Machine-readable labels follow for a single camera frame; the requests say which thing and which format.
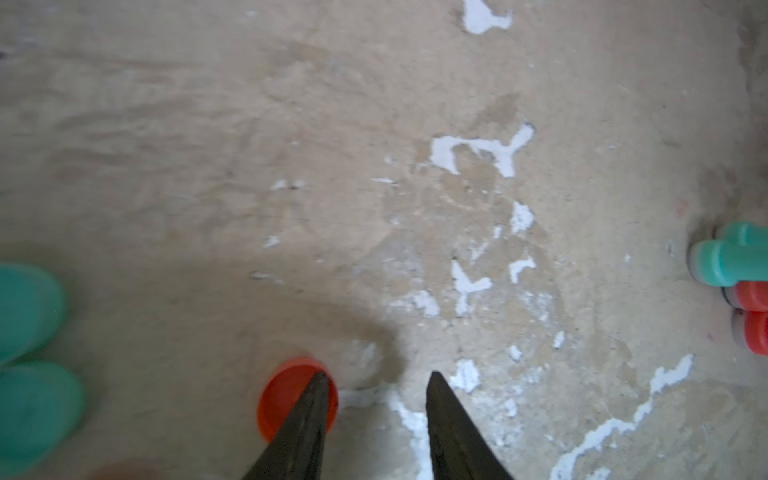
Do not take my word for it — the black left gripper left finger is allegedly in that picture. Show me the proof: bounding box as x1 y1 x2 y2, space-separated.
242 371 330 480

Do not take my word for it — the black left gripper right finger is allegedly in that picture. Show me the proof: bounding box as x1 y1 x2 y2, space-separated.
426 371 514 480

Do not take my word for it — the green stamp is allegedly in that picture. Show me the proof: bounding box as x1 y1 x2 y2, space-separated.
714 221 768 246
687 240 767 287

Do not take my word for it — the red stamp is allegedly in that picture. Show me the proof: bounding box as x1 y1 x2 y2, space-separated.
723 281 768 312
731 310 768 356

